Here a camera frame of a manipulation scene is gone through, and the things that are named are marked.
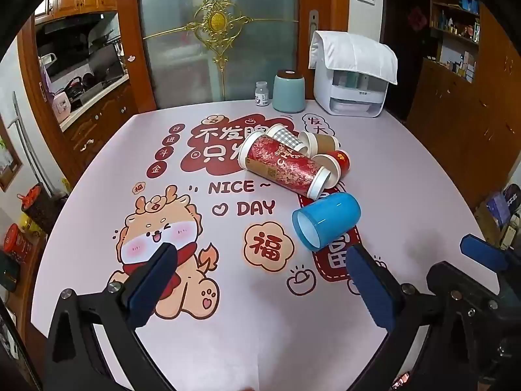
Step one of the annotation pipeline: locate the frosted glass door gold ornament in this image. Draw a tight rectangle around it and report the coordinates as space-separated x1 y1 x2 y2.
136 0 303 109

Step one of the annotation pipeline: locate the range hood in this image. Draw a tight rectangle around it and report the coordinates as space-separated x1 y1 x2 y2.
43 12 120 36

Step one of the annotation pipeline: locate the teal canister with brown lid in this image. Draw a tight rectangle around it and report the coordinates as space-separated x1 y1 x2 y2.
272 69 306 114

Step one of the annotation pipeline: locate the tall red patterned paper cup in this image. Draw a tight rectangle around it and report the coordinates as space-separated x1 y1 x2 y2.
238 134 330 200

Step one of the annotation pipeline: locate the metal rod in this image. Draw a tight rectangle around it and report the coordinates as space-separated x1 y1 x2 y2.
11 92 54 197

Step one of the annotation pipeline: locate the blue cup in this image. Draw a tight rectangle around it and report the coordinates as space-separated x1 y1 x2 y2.
292 192 361 252

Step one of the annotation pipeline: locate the red round tin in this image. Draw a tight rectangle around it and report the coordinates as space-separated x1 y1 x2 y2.
3 223 34 264

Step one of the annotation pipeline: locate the pink printed tablecloth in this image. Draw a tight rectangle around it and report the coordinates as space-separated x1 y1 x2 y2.
30 100 502 391

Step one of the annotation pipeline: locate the wooden kitchen base cabinet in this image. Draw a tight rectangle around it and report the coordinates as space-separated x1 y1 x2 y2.
60 75 140 184

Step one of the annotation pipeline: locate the tall wooden cabinet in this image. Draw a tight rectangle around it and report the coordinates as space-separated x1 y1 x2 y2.
407 4 521 216

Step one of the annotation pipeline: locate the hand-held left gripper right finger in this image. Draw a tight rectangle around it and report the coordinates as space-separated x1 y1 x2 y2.
346 243 448 391

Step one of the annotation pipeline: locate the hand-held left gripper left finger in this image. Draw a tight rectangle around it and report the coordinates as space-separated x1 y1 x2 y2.
43 243 180 391

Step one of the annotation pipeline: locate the white countertop appliance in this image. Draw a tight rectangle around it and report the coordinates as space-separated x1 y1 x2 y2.
313 55 387 120

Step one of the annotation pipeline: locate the brown paper cup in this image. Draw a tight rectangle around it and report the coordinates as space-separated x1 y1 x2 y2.
300 131 342 158

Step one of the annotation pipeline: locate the wooden picture frame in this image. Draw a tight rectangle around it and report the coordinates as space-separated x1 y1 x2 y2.
0 117 24 193

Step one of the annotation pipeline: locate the dark basket with red ribbon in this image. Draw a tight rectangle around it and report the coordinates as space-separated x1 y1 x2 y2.
17 182 69 236

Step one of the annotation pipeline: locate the wooden shelf with small goods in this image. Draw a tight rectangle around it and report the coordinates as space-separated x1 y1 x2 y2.
429 0 484 84

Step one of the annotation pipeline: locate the pink kitchen appliance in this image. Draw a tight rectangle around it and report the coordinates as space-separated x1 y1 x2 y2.
50 92 73 123

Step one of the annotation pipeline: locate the blue box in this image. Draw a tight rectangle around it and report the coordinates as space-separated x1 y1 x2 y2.
486 191 512 229

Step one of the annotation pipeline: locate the black pot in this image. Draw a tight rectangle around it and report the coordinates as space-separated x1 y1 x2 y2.
65 77 87 99

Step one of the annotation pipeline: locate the grey checked paper cup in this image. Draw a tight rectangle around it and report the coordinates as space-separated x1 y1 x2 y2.
266 124 311 155

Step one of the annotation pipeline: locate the red wall decoration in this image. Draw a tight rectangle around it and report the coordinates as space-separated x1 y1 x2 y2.
407 6 425 32

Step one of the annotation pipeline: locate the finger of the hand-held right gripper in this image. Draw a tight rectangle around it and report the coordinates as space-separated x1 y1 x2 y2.
427 261 507 324
460 234 521 280

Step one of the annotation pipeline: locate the small red paper cup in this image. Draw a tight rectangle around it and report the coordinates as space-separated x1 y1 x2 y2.
313 149 351 188

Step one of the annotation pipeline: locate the white cloth cover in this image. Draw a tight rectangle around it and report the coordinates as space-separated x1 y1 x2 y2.
308 30 399 86

